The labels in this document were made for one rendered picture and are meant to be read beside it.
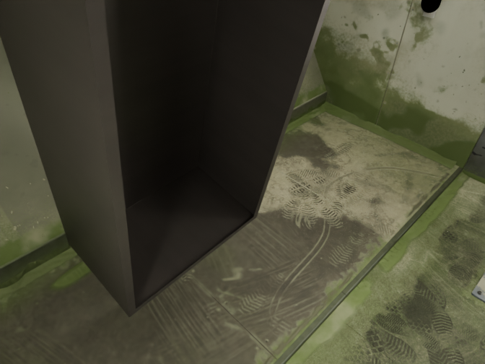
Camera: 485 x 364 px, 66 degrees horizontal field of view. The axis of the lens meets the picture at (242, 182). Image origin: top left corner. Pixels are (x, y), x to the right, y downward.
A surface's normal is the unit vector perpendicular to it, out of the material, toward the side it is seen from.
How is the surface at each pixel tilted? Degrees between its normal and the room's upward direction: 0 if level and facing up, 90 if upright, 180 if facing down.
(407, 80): 90
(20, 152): 57
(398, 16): 90
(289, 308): 0
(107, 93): 102
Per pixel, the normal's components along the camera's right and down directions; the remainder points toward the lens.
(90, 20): 0.71, 0.60
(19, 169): 0.60, -0.01
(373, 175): 0.02, -0.76
